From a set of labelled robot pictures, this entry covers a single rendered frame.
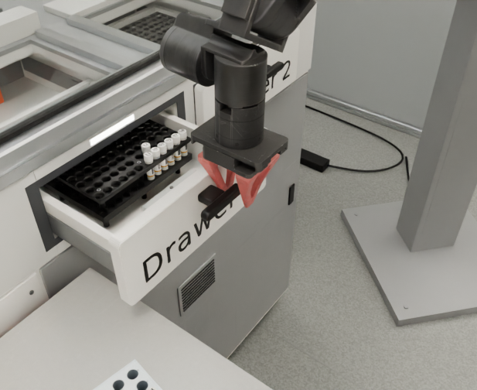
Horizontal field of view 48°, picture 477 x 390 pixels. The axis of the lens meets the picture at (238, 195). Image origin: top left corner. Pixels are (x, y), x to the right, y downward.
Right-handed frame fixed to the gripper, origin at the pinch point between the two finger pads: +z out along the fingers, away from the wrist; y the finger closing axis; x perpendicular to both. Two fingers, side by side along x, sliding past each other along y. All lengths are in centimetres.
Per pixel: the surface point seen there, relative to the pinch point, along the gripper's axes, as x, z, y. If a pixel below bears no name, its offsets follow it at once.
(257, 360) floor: -31, 89, 14
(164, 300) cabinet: -2.7, 38.3, 19.0
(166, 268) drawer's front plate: 10.8, 6.6, 3.3
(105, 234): 14.9, 0.6, 8.8
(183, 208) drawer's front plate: 6.9, -0.8, 3.3
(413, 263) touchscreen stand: -88, 84, -8
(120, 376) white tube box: 23.8, 10.3, -1.1
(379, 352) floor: -54, 89, -13
